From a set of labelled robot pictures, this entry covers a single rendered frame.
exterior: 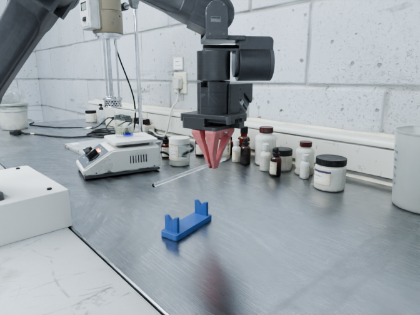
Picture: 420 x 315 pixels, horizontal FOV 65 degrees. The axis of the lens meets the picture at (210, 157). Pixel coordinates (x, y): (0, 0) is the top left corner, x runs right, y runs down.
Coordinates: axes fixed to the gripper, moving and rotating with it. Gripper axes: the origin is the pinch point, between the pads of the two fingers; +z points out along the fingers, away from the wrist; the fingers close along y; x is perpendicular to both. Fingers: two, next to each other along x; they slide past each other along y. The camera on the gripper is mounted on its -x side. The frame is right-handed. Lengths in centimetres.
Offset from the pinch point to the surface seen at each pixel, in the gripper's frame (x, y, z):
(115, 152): -5.4, 33.0, 3.0
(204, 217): 4.7, -1.3, 8.5
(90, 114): -66, 124, 5
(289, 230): -0.8, -14.7, 9.5
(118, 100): -33, 63, -7
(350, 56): -44, -12, -20
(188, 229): 9.7, -1.7, 8.7
